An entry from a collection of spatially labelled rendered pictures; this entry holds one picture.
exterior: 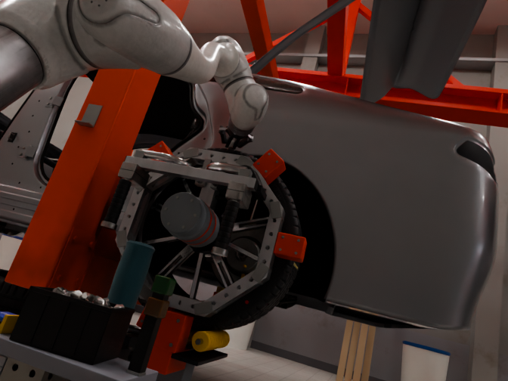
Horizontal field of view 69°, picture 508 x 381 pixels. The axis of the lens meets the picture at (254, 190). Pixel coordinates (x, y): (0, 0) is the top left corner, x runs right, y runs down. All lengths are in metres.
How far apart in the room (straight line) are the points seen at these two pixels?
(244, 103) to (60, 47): 0.54
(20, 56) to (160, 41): 0.20
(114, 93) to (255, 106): 0.62
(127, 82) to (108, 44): 0.87
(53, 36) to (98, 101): 0.85
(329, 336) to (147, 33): 6.06
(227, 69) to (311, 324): 5.64
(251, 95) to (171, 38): 0.46
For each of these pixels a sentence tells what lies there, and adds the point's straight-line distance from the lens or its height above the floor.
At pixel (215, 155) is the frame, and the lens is 1.32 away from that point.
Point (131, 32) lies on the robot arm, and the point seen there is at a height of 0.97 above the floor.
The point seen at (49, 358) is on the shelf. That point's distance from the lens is 0.93.
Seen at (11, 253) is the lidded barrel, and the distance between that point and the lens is 8.73.
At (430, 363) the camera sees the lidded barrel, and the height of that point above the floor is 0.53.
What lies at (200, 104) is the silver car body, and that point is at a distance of 2.01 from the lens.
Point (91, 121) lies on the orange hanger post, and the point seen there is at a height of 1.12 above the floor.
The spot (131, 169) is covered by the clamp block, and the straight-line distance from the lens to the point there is 1.15.
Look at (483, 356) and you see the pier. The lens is 6.38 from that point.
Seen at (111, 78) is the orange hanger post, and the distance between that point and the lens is 1.55.
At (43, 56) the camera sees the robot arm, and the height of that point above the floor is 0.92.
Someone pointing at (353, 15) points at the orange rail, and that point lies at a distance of 5.35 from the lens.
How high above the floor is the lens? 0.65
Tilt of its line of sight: 17 degrees up
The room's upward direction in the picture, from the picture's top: 15 degrees clockwise
